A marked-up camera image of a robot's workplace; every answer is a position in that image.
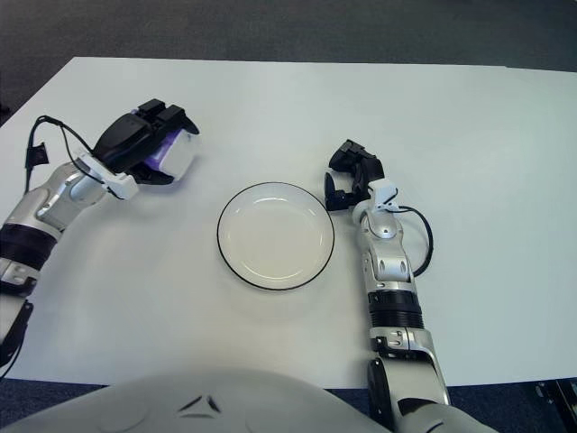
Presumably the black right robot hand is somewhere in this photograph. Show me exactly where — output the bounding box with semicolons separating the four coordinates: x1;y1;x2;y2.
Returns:
323;139;385;212

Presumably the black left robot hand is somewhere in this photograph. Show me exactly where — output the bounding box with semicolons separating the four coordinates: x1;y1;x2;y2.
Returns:
92;97;201;185

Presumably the purple tissue paper pack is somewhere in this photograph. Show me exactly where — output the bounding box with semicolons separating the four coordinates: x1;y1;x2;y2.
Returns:
130;107;202;181

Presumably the white plate with black rim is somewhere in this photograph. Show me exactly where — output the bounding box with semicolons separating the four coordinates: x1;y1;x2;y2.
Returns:
216;181;336;290

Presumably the silver robot torso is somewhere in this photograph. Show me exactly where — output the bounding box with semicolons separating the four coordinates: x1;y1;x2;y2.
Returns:
0;367;497;433

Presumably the white right wrist mount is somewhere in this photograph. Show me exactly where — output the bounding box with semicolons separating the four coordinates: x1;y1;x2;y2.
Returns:
367;180;398;213

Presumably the white wrist mount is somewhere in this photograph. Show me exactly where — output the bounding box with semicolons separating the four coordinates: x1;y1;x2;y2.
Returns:
74;151;139;200
367;180;398;213

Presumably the white left wrist mount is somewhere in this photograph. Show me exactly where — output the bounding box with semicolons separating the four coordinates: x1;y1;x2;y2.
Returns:
74;151;139;200

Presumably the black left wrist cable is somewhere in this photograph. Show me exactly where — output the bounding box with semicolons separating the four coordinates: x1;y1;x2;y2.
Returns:
24;115;98;181

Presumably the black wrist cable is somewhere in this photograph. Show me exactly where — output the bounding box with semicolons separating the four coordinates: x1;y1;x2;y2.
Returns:
396;205;435;277
24;115;98;181

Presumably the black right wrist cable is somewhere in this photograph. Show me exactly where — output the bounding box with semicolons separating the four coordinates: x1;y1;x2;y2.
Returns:
396;205;435;277

